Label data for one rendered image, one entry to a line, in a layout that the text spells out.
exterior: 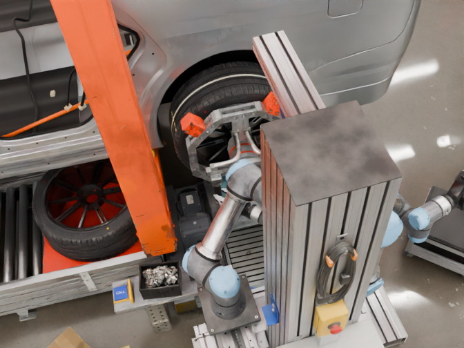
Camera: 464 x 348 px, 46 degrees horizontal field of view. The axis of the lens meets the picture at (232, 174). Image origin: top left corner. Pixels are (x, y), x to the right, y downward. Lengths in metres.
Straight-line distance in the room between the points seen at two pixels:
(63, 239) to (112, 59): 1.45
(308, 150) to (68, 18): 0.88
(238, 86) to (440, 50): 2.51
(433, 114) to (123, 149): 2.66
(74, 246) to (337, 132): 2.07
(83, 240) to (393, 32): 1.92
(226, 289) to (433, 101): 2.66
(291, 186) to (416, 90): 3.29
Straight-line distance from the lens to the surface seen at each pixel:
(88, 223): 3.40
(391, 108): 4.26
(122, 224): 3.05
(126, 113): 2.06
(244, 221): 3.37
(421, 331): 3.33
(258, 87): 2.67
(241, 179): 2.10
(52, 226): 3.17
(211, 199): 3.39
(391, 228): 1.87
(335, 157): 1.26
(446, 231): 3.26
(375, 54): 2.94
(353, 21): 2.75
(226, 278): 2.19
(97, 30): 1.81
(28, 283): 3.17
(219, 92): 2.63
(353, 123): 1.33
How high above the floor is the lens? 3.00
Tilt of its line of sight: 53 degrees down
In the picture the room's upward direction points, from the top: 6 degrees counter-clockwise
